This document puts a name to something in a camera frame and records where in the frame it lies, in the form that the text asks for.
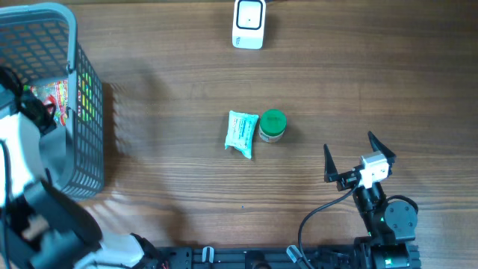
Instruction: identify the black aluminium mounting rail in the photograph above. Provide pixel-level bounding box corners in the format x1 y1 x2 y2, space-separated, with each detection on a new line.
88 244 422 269

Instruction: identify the grey plastic mesh basket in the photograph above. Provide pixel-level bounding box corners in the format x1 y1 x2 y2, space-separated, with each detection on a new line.
1 2 105 200

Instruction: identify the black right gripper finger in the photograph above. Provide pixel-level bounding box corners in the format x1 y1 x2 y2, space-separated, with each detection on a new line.
323 144 338 182
367 131 396 163

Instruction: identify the green lid jar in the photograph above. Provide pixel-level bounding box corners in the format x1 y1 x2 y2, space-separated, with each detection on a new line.
259 109 287 143

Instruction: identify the mint toilet wipes pack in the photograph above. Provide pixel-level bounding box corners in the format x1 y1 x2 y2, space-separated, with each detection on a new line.
225 111 259 159

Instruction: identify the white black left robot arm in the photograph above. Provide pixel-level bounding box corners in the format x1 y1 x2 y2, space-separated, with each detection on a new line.
1 67 169 268

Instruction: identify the black camera cable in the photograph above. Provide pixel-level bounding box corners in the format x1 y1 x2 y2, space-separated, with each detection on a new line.
297 179 361 269

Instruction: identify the colourful candy bag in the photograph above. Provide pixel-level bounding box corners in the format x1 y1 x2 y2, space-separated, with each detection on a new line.
23 79 69 126

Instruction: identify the white barcode scanner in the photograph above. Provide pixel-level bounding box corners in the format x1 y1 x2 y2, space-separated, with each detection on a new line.
232 0 267 50

